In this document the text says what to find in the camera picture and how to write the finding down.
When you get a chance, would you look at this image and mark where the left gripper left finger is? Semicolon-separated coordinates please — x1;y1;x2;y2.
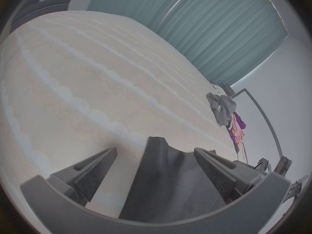
49;147;118;203

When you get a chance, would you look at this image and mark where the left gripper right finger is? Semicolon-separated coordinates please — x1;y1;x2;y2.
194;147;261;202

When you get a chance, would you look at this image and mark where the black T-shirt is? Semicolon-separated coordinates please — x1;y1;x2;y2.
118;136;226;222

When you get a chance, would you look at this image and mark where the pile of clothes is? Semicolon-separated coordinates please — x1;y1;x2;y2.
228;111;249;164

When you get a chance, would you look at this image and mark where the bed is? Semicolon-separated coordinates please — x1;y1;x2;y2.
0;10;283;216

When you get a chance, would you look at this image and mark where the grey garment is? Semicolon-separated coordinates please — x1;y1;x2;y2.
206;92;237;127

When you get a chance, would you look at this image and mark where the white printed pillow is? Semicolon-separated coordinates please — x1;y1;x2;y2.
211;83;226;96

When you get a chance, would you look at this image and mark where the grey bedside table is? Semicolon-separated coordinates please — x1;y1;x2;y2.
221;83;235;96

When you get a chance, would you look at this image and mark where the blue-green curtain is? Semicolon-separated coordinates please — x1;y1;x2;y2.
86;0;200;31
154;0;289;86

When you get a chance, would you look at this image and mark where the black chest of drawers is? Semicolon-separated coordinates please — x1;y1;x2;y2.
10;0;72;30

